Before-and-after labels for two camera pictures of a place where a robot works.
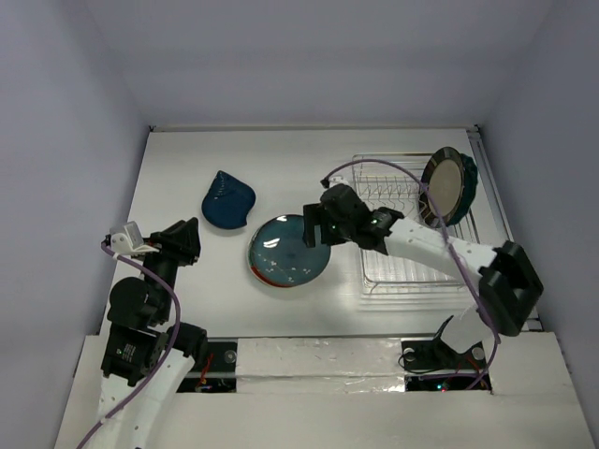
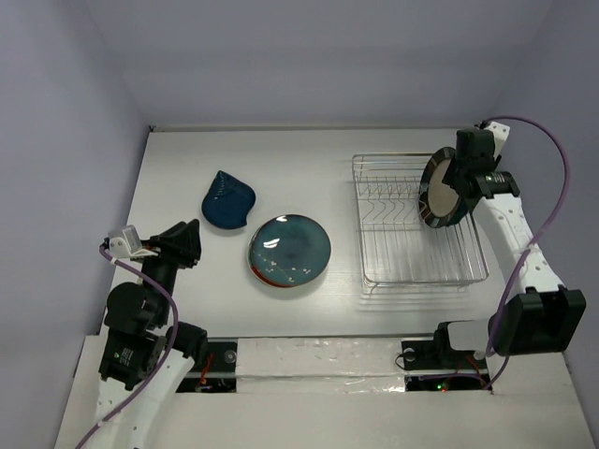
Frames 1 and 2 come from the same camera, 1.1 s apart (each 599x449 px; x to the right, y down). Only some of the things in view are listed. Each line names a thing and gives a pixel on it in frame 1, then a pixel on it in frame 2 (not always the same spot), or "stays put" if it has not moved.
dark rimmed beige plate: x=444 y=178 stays put
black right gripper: x=319 y=224 to x=461 y=170
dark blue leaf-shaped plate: x=227 y=202 stays put
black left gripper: x=181 y=239 stays put
